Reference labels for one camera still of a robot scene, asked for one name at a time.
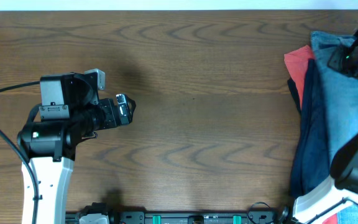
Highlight light blue denim jeans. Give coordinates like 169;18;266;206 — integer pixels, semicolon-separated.
310;30;358;224

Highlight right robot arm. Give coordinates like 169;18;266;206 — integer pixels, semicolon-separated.
279;30;358;223

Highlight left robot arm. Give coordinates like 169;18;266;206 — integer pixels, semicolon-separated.
17;69;136;223

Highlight black garment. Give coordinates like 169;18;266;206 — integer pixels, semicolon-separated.
287;78;301;113

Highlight red t-shirt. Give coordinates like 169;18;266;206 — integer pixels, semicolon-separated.
284;45;314;108

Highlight dark navy garment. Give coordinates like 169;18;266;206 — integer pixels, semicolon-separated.
290;59;330;198

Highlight left black cable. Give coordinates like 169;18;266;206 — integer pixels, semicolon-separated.
0;80;42;224

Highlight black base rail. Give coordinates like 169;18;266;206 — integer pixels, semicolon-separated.
65;202;291;224

